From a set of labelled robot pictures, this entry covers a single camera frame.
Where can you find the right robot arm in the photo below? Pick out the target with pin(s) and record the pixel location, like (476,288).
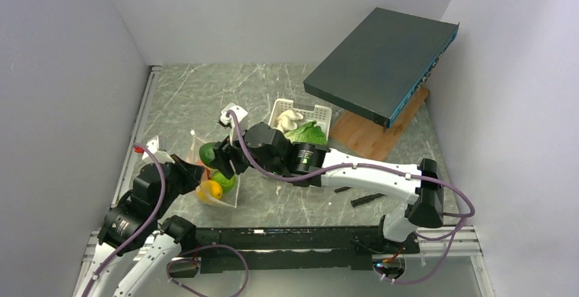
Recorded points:
(305,164)

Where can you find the orange handled pliers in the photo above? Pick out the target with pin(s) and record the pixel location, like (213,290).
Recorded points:
(342,189)

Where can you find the white perforated plastic basket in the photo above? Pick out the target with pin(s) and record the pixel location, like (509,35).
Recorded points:
(321,114)

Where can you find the green white cabbage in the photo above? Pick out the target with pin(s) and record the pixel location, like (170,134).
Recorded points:
(307,133)

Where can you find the polka dot zip top bag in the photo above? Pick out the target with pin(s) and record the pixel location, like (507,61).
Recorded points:
(229,200)

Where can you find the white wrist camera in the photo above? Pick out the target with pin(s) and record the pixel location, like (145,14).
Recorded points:
(233,115)
(155,145)

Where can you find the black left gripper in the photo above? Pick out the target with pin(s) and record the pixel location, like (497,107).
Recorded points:
(191,172)

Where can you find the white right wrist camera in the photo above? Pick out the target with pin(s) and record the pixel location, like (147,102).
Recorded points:
(233,115)

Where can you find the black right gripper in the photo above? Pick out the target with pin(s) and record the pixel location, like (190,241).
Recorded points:
(223,152)

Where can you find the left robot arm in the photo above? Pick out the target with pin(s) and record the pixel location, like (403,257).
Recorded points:
(133,246)

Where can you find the wooden cutting board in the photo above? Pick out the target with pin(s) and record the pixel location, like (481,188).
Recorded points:
(370,140)

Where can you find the dark network switch box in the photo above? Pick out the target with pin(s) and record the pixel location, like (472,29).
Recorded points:
(379,66)

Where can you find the light green round fruit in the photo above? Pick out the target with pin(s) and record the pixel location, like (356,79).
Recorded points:
(227,184)

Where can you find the black hammer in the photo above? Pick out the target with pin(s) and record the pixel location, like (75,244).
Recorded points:
(365,199)

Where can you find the orange tangerine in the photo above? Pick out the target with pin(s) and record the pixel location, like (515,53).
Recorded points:
(206,171)

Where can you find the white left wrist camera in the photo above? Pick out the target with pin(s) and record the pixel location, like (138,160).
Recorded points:
(155,145)

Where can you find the aluminium frame profile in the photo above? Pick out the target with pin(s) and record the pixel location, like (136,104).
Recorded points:
(101,269)

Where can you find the white garlic cluster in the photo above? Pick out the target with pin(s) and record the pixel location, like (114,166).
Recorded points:
(288,120)

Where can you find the yellow lemon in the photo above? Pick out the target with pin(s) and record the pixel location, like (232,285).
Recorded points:
(209,190)

